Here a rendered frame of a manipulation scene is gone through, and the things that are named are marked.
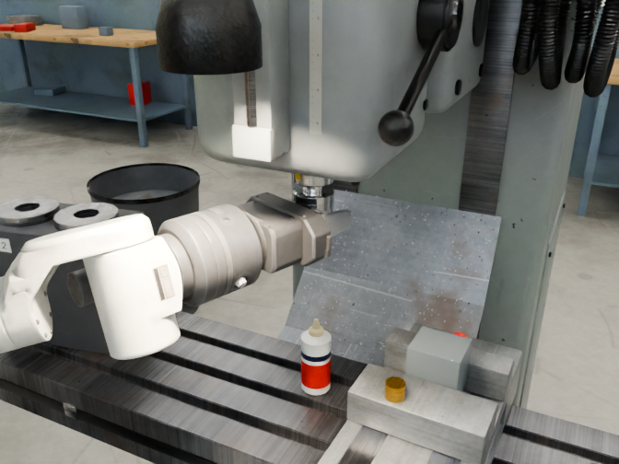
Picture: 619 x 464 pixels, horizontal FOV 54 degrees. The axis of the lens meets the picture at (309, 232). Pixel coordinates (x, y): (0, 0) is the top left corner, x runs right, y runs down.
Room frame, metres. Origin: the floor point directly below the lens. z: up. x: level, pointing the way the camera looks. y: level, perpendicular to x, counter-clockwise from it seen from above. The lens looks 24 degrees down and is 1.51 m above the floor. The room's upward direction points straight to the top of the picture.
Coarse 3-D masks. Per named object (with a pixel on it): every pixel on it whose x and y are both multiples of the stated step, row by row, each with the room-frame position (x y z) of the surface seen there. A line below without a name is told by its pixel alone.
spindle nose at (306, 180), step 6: (294, 174) 0.64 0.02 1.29; (300, 174) 0.63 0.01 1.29; (294, 180) 0.64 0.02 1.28; (300, 180) 0.63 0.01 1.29; (306, 180) 0.62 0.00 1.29; (312, 180) 0.62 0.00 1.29; (318, 180) 0.62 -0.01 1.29; (324, 180) 0.63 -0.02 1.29; (330, 180) 0.63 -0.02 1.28; (306, 186) 0.62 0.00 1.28; (312, 186) 0.62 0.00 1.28; (318, 186) 0.62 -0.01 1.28
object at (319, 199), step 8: (296, 192) 0.64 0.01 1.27; (304, 192) 0.64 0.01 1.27; (312, 192) 0.64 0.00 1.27; (320, 192) 0.64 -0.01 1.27; (328, 192) 0.64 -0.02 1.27; (296, 200) 0.63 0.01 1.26; (304, 200) 0.63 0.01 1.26; (312, 200) 0.62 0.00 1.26; (320, 200) 0.62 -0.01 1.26; (328, 200) 0.63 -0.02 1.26
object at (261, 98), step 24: (264, 0) 0.53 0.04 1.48; (264, 24) 0.53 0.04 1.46; (264, 48) 0.53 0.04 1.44; (264, 72) 0.53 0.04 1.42; (288, 72) 0.55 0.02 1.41; (240, 96) 0.54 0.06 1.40; (264, 96) 0.53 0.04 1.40; (288, 96) 0.55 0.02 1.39; (240, 120) 0.54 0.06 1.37; (264, 120) 0.53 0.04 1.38; (288, 120) 0.55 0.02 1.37; (240, 144) 0.53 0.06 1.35; (264, 144) 0.52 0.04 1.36; (288, 144) 0.55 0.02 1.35
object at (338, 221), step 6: (342, 210) 0.64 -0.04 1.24; (348, 210) 0.65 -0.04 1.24; (324, 216) 0.62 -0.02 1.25; (330, 216) 0.62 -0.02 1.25; (336, 216) 0.63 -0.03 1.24; (342, 216) 0.63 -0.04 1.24; (348, 216) 0.64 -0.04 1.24; (330, 222) 0.62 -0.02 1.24; (336, 222) 0.63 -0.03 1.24; (342, 222) 0.63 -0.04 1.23; (348, 222) 0.64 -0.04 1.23; (330, 228) 0.62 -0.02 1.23; (336, 228) 0.63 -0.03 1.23; (342, 228) 0.63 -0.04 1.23
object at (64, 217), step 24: (0, 216) 0.81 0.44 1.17; (24, 216) 0.81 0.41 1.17; (48, 216) 0.83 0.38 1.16; (72, 216) 0.81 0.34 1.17; (96, 216) 0.81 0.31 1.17; (120, 216) 0.84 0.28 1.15; (0, 240) 0.79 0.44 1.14; (24, 240) 0.78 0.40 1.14; (0, 264) 0.80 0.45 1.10; (72, 264) 0.76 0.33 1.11; (48, 288) 0.78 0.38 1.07; (72, 312) 0.77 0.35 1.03; (96, 312) 0.76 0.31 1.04; (72, 336) 0.77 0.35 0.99; (96, 336) 0.76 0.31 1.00
